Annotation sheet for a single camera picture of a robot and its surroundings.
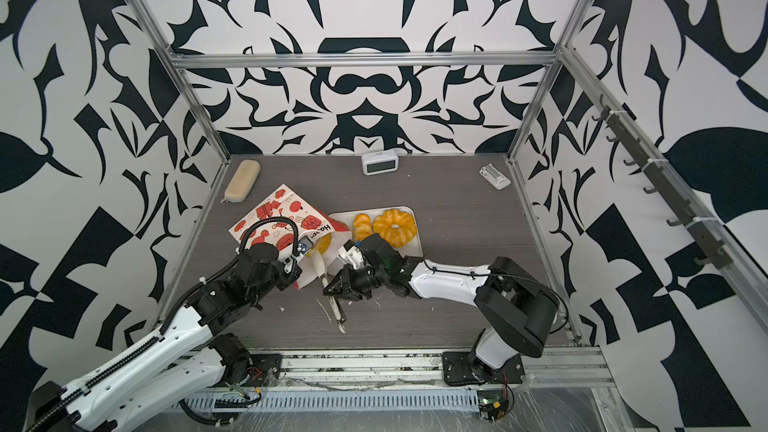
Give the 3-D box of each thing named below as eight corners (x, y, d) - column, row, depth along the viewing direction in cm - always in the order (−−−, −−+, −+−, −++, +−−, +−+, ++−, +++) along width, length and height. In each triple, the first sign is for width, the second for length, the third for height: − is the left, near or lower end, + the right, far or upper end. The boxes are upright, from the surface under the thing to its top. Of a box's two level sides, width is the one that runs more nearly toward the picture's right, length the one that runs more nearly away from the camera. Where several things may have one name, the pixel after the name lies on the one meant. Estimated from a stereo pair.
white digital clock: (363, 176, 114) (362, 166, 110) (361, 164, 118) (360, 155, 113) (398, 171, 116) (399, 161, 111) (395, 160, 119) (395, 150, 115)
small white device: (499, 191, 113) (501, 187, 111) (478, 172, 119) (480, 167, 117) (509, 186, 115) (511, 181, 113) (488, 167, 121) (490, 162, 119)
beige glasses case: (227, 203, 108) (222, 196, 105) (241, 168, 119) (237, 160, 115) (249, 203, 108) (245, 196, 105) (261, 168, 119) (258, 160, 115)
